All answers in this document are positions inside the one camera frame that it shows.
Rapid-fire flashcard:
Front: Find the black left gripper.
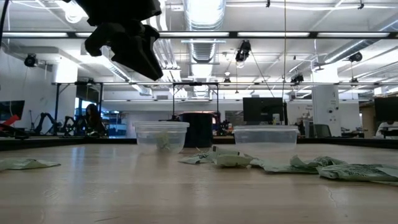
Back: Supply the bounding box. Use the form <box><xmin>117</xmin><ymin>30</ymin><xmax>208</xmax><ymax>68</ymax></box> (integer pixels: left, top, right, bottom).
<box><xmin>62</xmin><ymin>0</ymin><xmax>164</xmax><ymax>81</ymax></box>

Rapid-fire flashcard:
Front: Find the green stevia packet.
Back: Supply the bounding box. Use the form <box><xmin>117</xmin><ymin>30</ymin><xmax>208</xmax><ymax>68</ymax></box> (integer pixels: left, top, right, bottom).
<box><xmin>250</xmin><ymin>158</ymin><xmax>320</xmax><ymax>174</ymax></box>
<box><xmin>289</xmin><ymin>154</ymin><xmax>348</xmax><ymax>169</ymax></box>
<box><xmin>316</xmin><ymin>163</ymin><xmax>398</xmax><ymax>184</ymax></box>
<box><xmin>0</xmin><ymin>157</ymin><xmax>62</xmax><ymax>172</ymax></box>
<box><xmin>155</xmin><ymin>132</ymin><xmax>172</xmax><ymax>152</ymax></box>
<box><xmin>212</xmin><ymin>146</ymin><xmax>254</xmax><ymax>168</ymax></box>
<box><xmin>177</xmin><ymin>152</ymin><xmax>215</xmax><ymax>165</ymax></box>

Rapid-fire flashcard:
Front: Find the small clear plastic container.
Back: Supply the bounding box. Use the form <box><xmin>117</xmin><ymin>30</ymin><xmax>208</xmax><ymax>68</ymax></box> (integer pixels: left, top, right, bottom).
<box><xmin>133</xmin><ymin>121</ymin><xmax>190</xmax><ymax>156</ymax></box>

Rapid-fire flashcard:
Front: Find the person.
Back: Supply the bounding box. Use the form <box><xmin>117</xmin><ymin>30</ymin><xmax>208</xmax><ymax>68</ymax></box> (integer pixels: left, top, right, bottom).
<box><xmin>374</xmin><ymin>120</ymin><xmax>398</xmax><ymax>139</ymax></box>
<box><xmin>81</xmin><ymin>103</ymin><xmax>106</xmax><ymax>138</ymax></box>

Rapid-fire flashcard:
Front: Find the black mug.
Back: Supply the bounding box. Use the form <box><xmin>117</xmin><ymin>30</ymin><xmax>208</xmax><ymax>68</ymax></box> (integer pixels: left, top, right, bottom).
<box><xmin>179</xmin><ymin>112</ymin><xmax>215</xmax><ymax>149</ymax></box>

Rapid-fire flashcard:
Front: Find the black computer monitor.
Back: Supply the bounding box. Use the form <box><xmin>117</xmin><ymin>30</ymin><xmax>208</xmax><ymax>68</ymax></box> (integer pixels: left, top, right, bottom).
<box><xmin>242</xmin><ymin>97</ymin><xmax>289</xmax><ymax>123</ymax></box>
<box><xmin>374</xmin><ymin>96</ymin><xmax>398</xmax><ymax>123</ymax></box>

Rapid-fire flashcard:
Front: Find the large clear plastic container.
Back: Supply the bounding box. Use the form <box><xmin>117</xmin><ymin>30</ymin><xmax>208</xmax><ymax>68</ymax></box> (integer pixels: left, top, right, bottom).
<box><xmin>233</xmin><ymin>124</ymin><xmax>300</xmax><ymax>156</ymax></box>

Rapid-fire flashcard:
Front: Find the black office chair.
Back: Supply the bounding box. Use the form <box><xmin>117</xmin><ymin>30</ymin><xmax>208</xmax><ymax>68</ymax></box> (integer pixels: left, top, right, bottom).
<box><xmin>313</xmin><ymin>123</ymin><xmax>332</xmax><ymax>138</ymax></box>

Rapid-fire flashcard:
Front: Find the black background rig frame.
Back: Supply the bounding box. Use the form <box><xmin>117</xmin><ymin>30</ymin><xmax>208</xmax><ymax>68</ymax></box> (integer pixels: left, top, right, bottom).
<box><xmin>172</xmin><ymin>82</ymin><xmax>220</xmax><ymax>122</ymax></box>

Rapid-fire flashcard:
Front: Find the silver ventilation duct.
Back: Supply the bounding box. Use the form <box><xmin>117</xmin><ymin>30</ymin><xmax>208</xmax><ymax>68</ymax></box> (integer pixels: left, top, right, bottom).
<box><xmin>183</xmin><ymin>0</ymin><xmax>226</xmax><ymax>63</ymax></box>

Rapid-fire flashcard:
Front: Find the black ceiling camera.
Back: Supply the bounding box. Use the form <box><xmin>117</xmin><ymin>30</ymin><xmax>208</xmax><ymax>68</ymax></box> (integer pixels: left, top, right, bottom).
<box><xmin>24</xmin><ymin>53</ymin><xmax>37</xmax><ymax>68</ymax></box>
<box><xmin>348</xmin><ymin>51</ymin><xmax>364</xmax><ymax>63</ymax></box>
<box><xmin>235</xmin><ymin>40</ymin><xmax>252</xmax><ymax>63</ymax></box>

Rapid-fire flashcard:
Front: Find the black wall screen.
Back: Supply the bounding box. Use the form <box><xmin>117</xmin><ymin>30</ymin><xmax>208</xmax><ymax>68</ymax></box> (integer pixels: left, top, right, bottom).
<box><xmin>0</xmin><ymin>100</ymin><xmax>25</xmax><ymax>125</ymax></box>

